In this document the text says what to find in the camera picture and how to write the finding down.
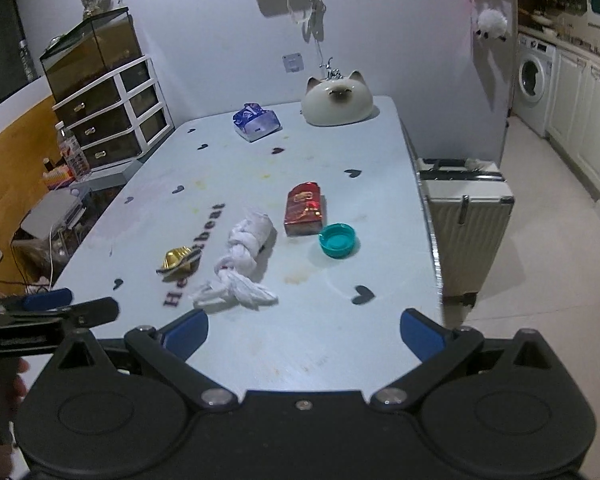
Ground white ribbed suitcase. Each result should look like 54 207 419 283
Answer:
414 157 516 309

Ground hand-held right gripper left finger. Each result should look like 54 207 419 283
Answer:
52 309 241 409

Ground white kitchen cabinets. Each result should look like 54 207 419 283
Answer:
545 44 600 203

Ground knotted white plastic bag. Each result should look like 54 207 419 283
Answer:
187 206 280 314

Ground blue tissue pack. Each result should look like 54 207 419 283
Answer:
232 102 284 143

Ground red shiny packet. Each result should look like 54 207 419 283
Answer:
283 180 328 238

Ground white washing machine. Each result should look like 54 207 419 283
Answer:
517 33 557 137

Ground orange small box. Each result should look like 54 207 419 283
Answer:
42 159 76 192

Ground white plush sheep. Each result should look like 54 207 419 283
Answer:
475 7 510 44

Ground gold foil wrapper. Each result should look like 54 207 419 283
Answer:
156 245 201 277

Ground glass tank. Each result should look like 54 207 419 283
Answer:
39 6 144 104

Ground clear water bottle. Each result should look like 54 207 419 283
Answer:
55 121 93 182

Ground silver metal ornament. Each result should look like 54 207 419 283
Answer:
317 57 344 81

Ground white table with silver sides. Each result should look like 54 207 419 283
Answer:
44 95 445 397

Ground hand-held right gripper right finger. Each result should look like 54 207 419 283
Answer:
370 308 557 410

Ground person's left hand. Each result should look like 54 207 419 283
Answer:
0 358 32 409

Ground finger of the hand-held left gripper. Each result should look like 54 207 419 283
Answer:
55 296 120 333
0 287 75 317

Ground white cat face ornament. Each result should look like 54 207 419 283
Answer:
300 71 381 127

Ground white flat device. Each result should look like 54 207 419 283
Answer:
19 185 89 241

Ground teal plastic lid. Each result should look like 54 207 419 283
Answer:
318 223 357 260

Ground white drawer cabinet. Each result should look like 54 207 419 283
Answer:
52 55 176 173

